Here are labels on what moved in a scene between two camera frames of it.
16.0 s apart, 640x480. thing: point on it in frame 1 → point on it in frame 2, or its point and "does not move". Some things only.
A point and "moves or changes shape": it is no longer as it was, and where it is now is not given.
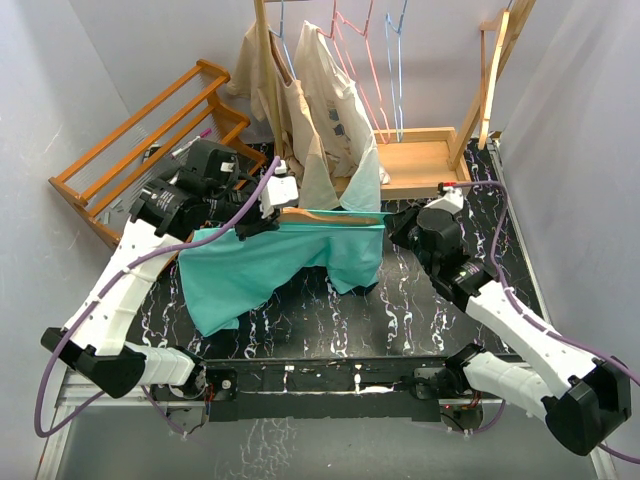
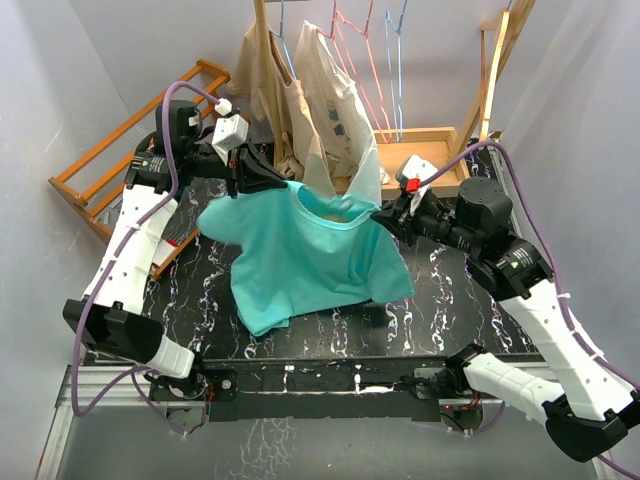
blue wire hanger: (398, 30) does not move
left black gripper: (256, 221) → (255, 175)
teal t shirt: (222, 275) moves or changes shape
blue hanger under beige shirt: (282, 43) does not move
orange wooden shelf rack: (105, 179) does not move
